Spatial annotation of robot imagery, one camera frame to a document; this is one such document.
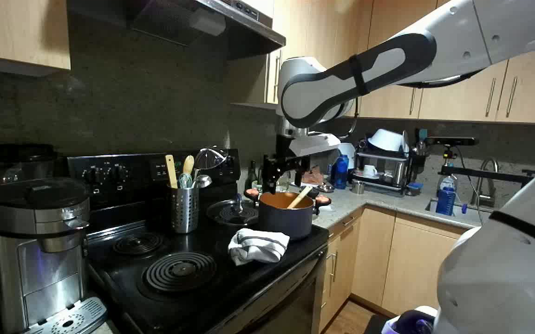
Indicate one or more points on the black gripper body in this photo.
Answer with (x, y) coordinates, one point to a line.
(289, 162)

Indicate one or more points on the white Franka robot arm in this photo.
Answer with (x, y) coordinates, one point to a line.
(460, 38)

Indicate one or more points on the black electric stove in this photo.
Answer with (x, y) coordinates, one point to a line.
(218, 290)

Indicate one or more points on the pink cloth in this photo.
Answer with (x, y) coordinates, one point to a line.
(319, 177)

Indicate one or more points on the short dark glass bottle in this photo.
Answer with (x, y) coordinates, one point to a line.
(254, 179)

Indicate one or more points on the blue jug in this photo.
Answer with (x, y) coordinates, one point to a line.
(341, 175)

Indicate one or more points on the black pan with lid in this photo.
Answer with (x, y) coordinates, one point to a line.
(231, 214)

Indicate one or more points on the small metal cup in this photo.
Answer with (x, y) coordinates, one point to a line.
(358, 186)

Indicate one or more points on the shiny metal kitchen utensil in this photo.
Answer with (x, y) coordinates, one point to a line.
(211, 159)

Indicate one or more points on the white mug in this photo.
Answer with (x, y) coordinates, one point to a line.
(371, 172)

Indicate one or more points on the white grey dish cloth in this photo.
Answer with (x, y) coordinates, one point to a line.
(255, 248)

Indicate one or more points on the metal dish rack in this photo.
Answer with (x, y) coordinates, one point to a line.
(384, 173)

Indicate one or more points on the round wooden spoon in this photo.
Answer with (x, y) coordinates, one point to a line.
(189, 164)

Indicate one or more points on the teal silicone utensil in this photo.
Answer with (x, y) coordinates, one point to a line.
(185, 183)

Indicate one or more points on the white bowl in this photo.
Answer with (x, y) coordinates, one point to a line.
(387, 140)

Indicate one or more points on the metal utensil holder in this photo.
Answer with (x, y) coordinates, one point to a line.
(185, 214)

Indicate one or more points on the flat wooden spatula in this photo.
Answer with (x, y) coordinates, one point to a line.
(172, 170)

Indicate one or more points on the small blue box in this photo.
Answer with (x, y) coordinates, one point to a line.
(413, 188)

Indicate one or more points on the wooden base cabinets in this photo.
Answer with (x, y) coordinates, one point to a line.
(398, 261)

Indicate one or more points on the blue soap bottle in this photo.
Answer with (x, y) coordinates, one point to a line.
(447, 199)

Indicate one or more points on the metal sink faucet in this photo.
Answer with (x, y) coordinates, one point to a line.
(484, 186)

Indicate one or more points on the dark range hood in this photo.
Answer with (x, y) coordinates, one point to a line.
(176, 21)

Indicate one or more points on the purple white object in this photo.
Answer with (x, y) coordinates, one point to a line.
(413, 324)

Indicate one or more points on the silver coffee maker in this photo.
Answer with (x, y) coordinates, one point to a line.
(38, 272)

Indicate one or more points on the black countertop appliance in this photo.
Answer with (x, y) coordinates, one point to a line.
(20, 160)

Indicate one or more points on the wooden cabinet beside coffee maker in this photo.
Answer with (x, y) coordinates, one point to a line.
(14, 31)

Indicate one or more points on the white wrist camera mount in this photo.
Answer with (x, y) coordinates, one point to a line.
(315, 144)

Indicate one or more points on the wooden wall cabinet beside hood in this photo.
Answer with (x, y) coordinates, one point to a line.
(317, 31)

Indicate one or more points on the black stereo camera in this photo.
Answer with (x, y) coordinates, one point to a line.
(452, 142)

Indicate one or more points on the wooden wall cabinets over sink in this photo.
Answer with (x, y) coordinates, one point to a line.
(529, 94)

